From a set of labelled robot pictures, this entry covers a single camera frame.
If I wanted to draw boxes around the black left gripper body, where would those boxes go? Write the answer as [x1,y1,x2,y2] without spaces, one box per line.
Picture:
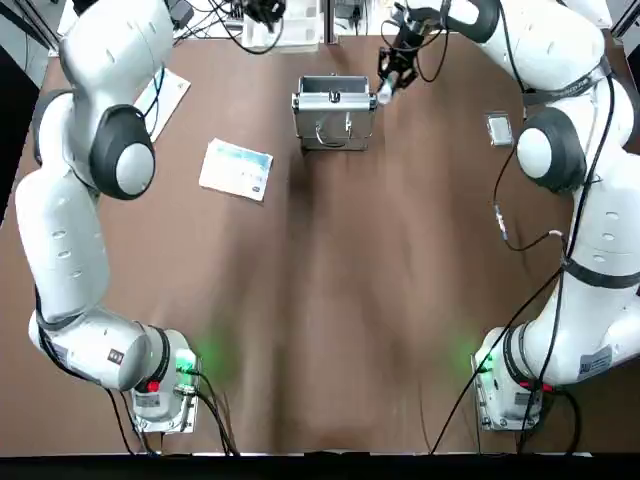
[244,0,287,24]

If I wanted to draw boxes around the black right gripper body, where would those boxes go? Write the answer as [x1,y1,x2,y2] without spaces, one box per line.
[387,29,420,56]

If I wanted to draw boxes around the aluminium first-aid case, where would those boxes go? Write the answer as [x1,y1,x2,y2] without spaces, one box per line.
[291,74,379,153]

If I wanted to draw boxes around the black power adapter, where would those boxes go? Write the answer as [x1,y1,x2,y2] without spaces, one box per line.
[167,0,195,29]

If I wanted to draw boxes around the long blue white mask packet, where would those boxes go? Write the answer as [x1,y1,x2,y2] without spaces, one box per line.
[132,67,192,144]

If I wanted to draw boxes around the wide blue white mask packet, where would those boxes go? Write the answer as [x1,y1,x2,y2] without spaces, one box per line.
[198,138,275,203]

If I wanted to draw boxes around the aluminium frame post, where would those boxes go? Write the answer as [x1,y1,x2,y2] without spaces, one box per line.
[323,0,339,46]

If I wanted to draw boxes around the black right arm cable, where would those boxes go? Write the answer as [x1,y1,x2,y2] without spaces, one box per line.
[492,142,570,252]

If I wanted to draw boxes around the black right base cable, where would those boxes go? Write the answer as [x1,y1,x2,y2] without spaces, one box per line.
[429,324,584,456]

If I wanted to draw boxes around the black base cable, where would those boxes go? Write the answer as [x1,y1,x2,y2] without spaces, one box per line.
[107,367,242,457]
[429,324,584,456]

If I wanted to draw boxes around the black left base cable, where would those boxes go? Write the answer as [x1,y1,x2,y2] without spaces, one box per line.
[107,367,242,457]

